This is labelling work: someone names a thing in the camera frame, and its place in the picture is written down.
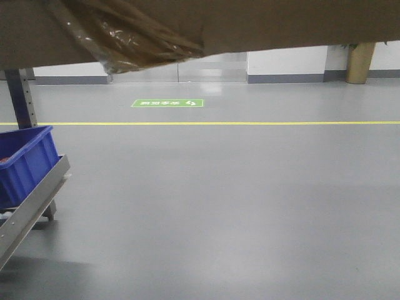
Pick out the brown cardboard carton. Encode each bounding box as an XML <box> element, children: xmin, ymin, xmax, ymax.
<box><xmin>1</xmin><ymin>1</ymin><xmax>399</xmax><ymax>74</ymax></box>

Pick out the steel roller shelf rack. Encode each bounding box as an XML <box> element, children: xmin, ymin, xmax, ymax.
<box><xmin>1</xmin><ymin>69</ymin><xmax>70</xmax><ymax>266</ymax></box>

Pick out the green floor sign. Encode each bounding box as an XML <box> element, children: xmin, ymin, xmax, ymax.
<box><xmin>131</xmin><ymin>99</ymin><xmax>204</xmax><ymax>108</ymax></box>

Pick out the blue bin lower left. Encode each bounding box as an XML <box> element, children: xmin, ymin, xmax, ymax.
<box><xmin>1</xmin><ymin>126</ymin><xmax>60</xmax><ymax>209</ymax></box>

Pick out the beige cylindrical column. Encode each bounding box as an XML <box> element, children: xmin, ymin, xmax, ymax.
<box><xmin>346</xmin><ymin>42</ymin><xmax>376</xmax><ymax>84</ymax></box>

